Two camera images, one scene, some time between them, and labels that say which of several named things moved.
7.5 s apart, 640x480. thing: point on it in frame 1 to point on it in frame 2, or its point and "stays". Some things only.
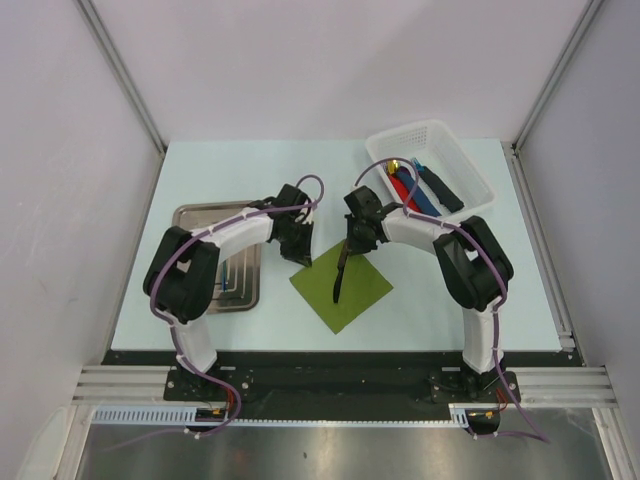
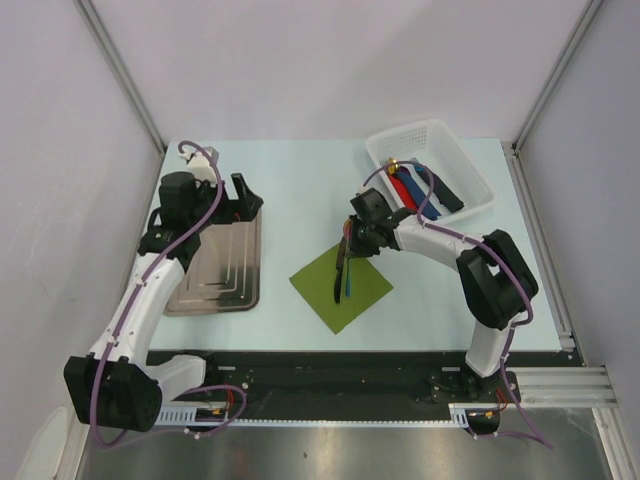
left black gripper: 300,254 to 244,208
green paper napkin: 361,286 stays
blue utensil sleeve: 423,202 stays
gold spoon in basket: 393,166 stays
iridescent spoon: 225,285 to 347,241
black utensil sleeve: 442,191 stays
